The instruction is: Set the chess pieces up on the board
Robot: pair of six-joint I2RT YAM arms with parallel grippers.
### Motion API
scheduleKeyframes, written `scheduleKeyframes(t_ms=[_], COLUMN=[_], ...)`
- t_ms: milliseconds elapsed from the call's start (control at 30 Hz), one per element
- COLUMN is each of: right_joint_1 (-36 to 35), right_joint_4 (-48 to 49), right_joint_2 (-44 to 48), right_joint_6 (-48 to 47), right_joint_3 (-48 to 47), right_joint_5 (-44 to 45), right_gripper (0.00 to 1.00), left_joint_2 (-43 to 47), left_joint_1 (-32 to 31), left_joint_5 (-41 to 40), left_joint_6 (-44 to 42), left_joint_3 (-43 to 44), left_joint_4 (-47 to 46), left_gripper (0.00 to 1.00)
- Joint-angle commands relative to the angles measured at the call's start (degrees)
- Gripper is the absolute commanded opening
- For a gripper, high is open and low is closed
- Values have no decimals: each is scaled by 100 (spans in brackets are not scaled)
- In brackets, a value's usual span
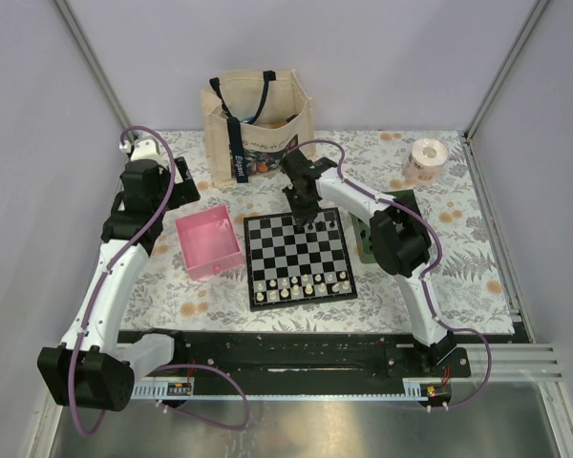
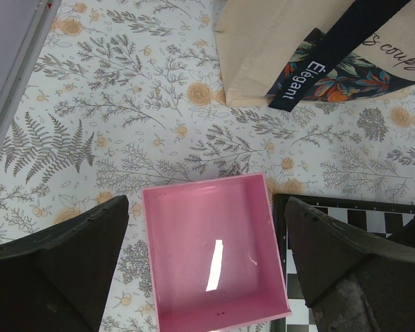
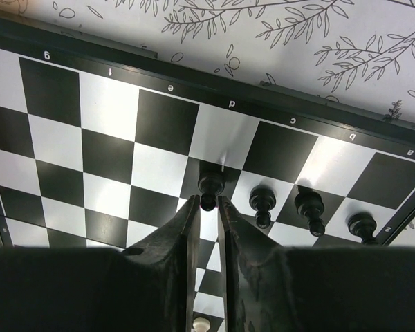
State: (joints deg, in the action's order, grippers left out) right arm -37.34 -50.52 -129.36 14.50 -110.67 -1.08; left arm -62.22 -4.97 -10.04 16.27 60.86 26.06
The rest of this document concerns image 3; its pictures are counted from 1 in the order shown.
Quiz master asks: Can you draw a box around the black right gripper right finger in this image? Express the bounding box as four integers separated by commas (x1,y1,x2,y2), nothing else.
218,196,415,331

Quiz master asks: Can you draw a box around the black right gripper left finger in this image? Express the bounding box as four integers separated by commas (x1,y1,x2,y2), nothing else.
0,195,201,331

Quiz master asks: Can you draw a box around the black pawn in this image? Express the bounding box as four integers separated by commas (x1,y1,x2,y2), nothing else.
249,185,276,229
347,212,378,245
294,186,325,237
197,171,225,212

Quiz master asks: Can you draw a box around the white chess piece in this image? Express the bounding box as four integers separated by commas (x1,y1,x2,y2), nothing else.
192,317,211,332

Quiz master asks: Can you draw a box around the black white chessboard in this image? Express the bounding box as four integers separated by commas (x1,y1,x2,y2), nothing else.
0,12,415,331

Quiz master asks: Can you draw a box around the floral patterned tablecloth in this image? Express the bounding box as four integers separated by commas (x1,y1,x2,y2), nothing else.
0,1,415,249

